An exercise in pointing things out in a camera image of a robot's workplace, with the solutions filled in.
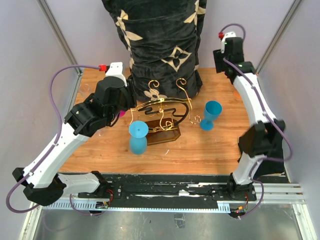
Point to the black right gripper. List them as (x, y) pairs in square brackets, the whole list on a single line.
[(218, 56)]

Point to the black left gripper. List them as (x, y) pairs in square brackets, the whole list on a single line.
[(130, 91)]

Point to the magenta wine glass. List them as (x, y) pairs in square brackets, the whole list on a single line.
[(121, 113)]

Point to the blue wine glass front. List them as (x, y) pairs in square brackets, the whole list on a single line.
[(138, 140)]

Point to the blue wine glass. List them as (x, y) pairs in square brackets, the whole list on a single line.
[(212, 111), (138, 140)]

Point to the clear wine glass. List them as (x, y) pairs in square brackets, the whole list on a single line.
[(84, 90)]

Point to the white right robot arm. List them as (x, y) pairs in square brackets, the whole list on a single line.
[(261, 145)]

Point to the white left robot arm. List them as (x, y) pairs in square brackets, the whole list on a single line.
[(42, 183)]

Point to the black floral plush blanket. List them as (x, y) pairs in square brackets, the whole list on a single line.
[(163, 38)]

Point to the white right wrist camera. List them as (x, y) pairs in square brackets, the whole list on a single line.
[(223, 36)]

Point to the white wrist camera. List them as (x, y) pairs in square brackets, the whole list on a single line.
[(115, 69), (223, 36)]

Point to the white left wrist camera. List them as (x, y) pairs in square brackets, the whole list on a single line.
[(115, 69)]

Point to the gold wire wine glass rack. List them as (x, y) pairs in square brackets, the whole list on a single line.
[(166, 113)]

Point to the aluminium frame post right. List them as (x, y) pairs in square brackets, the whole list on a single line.
[(294, 7)]

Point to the aluminium frame post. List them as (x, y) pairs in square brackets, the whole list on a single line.
[(44, 6), (294, 7)]

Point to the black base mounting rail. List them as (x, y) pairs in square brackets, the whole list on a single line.
[(174, 191)]

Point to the aluminium frame post left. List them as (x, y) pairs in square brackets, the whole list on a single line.
[(44, 6)]

